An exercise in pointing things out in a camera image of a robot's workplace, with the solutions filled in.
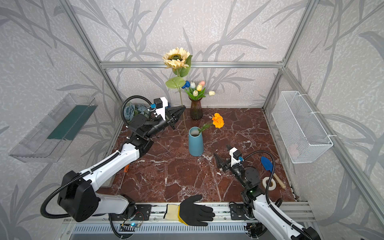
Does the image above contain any pink glass vase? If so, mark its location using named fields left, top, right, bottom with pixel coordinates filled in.
left=190, top=99, right=203, bottom=120

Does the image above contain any orange marigold flower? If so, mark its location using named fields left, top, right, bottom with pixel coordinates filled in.
left=198, top=113, right=225, bottom=134

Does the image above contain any teal ceramic vase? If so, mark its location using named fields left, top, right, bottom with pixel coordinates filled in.
left=189, top=127, right=204, bottom=157

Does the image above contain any orange yellow tulip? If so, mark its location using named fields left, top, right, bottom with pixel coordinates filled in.
left=196, top=85, right=203, bottom=92

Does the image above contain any cream sunflower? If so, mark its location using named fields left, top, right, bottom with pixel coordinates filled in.
left=163, top=48, right=192, bottom=105

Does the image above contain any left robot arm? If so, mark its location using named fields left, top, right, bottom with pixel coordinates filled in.
left=40, top=106, right=186, bottom=222

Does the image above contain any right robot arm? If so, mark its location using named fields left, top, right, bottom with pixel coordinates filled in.
left=214, top=145, right=321, bottom=240

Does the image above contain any white tape roll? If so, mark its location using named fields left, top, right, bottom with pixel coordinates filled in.
left=262, top=177, right=277, bottom=191

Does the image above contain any dusty blue rose bunch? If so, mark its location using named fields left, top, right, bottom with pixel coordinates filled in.
left=124, top=103, right=149, bottom=122

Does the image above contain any blue hand trowel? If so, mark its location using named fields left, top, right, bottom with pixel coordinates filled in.
left=261, top=157, right=287, bottom=189

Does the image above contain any black work glove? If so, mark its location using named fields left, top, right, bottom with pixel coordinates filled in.
left=164, top=195, right=216, bottom=227

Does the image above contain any clear acrylic shelf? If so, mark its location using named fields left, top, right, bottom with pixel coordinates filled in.
left=9, top=94, right=98, bottom=163

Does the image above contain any small circuit board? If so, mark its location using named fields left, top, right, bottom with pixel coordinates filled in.
left=120, top=223, right=142, bottom=232

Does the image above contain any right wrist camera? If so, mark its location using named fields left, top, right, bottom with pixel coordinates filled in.
left=229, top=148, right=244, bottom=167

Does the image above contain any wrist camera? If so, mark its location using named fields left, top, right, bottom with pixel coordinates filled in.
left=149, top=97, right=169, bottom=120
left=229, top=148, right=244, bottom=167

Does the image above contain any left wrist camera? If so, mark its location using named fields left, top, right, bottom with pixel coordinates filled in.
left=149, top=97, right=169, bottom=120

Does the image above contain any orange handled screwdriver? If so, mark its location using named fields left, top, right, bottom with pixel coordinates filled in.
left=120, top=165, right=130, bottom=187

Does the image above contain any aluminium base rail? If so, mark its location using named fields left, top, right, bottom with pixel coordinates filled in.
left=62, top=201, right=316, bottom=224

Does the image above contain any white wire basket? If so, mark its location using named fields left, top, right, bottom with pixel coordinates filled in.
left=272, top=91, right=334, bottom=164

